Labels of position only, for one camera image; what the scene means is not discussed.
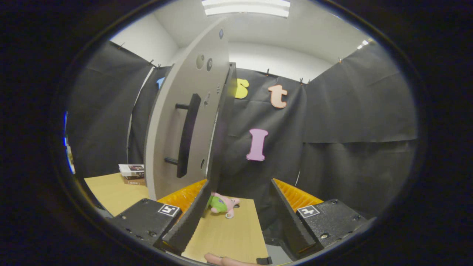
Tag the grey shoe cabinet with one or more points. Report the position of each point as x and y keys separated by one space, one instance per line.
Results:
x=220 y=147

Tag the white book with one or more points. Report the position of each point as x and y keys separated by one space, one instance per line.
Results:
x=130 y=169

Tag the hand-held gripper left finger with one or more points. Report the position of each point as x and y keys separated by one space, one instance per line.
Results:
x=192 y=220

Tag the long ceiling light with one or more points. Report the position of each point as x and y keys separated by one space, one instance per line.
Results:
x=245 y=7

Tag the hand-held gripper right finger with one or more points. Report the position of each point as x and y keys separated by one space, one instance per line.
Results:
x=286 y=218

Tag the small ceiling light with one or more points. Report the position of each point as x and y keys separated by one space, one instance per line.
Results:
x=363 y=44

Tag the dark book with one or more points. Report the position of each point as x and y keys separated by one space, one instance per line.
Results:
x=135 y=177

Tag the beige shoe cabinet door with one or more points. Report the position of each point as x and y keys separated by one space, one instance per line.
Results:
x=170 y=129

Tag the pink and green plush toy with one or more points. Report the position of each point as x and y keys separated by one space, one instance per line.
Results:
x=221 y=204

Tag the cluttered white side table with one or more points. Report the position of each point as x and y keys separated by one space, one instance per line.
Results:
x=70 y=159

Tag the black backdrop cloth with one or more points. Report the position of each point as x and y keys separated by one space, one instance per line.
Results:
x=351 y=122

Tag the brown book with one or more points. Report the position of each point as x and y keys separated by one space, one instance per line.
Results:
x=136 y=182

